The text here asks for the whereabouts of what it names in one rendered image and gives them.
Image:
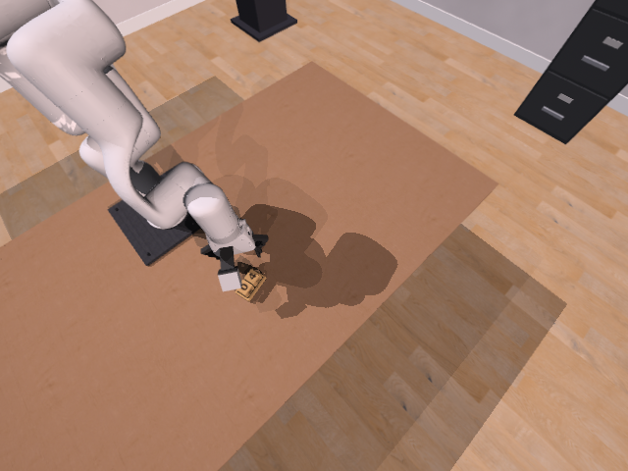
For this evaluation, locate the tan wooden calendar cube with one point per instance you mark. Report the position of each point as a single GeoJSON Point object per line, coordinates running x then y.
{"type": "Point", "coordinates": [246, 288]}
{"type": "Point", "coordinates": [253, 277]}

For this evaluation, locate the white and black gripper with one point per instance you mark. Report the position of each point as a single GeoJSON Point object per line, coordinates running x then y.
{"type": "Point", "coordinates": [245, 241]}

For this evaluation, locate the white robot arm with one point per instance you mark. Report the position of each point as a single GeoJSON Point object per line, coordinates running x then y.
{"type": "Point", "coordinates": [66, 53]}

